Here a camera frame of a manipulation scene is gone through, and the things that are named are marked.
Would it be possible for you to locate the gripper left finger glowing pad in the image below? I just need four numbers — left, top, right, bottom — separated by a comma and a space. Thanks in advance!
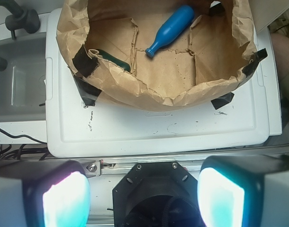
0, 160, 91, 227

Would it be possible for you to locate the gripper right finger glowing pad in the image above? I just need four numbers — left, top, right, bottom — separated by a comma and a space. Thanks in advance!
197, 155, 289, 227

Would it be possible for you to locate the blue plastic bottle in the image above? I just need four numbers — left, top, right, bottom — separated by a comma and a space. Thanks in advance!
145, 5, 195, 58

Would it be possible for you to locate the black tape strip right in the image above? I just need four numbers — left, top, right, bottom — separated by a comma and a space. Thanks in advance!
211, 92, 235, 110

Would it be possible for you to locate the black tape strip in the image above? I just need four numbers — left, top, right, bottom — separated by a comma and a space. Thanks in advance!
73, 76, 102, 106
211, 92, 235, 110

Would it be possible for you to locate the black tape strip left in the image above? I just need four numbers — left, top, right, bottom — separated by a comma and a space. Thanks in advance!
73, 76, 102, 106

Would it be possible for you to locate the dark green toy cucumber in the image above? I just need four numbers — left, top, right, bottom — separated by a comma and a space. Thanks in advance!
97, 49, 130, 72

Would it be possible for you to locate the brown paper bag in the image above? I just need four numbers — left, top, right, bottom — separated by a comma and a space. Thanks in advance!
56, 0, 259, 112

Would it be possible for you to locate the dark grey toy faucet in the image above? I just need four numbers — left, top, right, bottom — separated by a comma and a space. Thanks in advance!
0, 0, 41, 40

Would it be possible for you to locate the black cable bundle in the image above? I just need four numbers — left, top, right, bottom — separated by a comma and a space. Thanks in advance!
0, 122, 52, 161

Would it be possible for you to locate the aluminium extrusion rail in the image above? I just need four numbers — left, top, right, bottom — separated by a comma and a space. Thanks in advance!
78, 157, 204, 177

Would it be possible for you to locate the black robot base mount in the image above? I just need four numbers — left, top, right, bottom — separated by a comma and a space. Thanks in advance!
112, 161, 205, 227

